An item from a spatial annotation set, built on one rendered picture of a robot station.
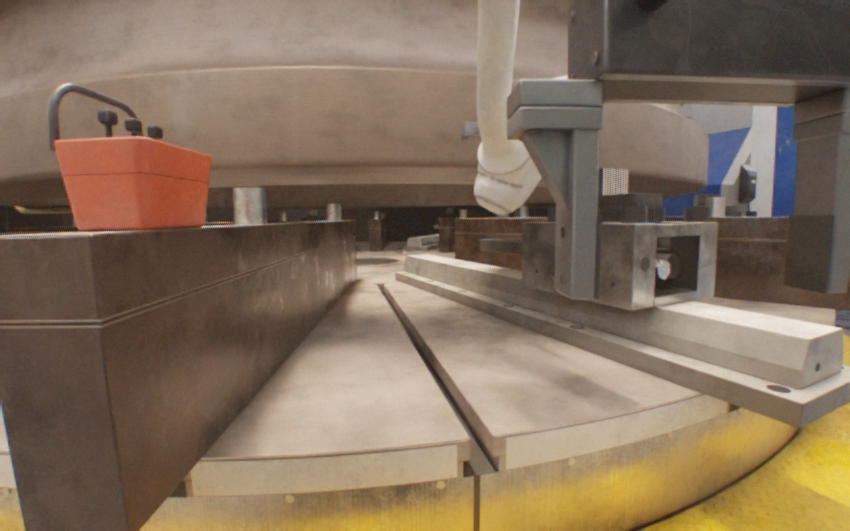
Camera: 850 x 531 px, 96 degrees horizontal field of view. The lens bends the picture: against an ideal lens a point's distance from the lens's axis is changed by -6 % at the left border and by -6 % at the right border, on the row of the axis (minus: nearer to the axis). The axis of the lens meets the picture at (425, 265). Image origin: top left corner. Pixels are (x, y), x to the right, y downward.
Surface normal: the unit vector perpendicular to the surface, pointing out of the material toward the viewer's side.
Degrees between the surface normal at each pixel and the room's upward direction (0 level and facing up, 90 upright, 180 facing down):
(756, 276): 90
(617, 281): 90
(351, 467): 90
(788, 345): 72
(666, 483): 90
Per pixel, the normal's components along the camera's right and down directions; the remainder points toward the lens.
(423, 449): 0.17, 0.11
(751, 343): -0.87, -0.26
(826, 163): -1.00, 0.01
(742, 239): -0.68, 0.10
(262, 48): 0.03, -0.19
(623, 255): -0.91, 0.06
